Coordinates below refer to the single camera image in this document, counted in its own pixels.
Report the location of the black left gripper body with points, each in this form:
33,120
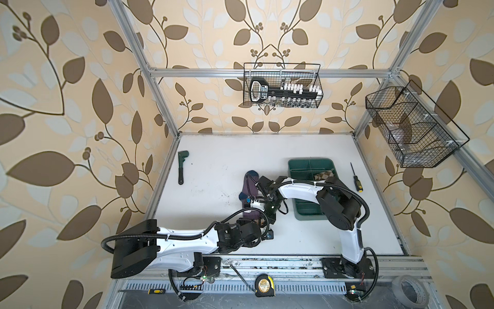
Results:
244,222

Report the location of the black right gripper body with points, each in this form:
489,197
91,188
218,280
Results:
269,208

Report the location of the purple sock yellow cuff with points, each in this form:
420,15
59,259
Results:
250,195

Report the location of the beige argyle sock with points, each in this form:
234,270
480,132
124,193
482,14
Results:
323,176

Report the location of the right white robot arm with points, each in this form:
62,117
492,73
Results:
344,209

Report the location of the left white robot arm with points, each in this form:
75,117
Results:
146,244

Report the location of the clear tape roll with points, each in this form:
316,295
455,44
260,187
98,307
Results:
410,292

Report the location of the yellow black tape measure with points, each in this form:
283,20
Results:
264,286

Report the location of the yellow black screwdriver on table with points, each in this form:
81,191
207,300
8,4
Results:
357,181

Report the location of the small yellow black screwdriver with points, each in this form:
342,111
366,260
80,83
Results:
156,291

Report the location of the black socket set holder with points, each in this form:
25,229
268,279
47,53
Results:
260,90

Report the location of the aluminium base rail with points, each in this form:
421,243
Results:
236,274

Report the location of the green pipe wrench black handle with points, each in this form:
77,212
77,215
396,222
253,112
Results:
182,155

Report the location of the back wire basket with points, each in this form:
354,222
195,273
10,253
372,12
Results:
275,74

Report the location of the wire basket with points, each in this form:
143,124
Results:
275,74
419,131

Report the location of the right wire basket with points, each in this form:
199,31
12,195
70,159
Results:
419,131

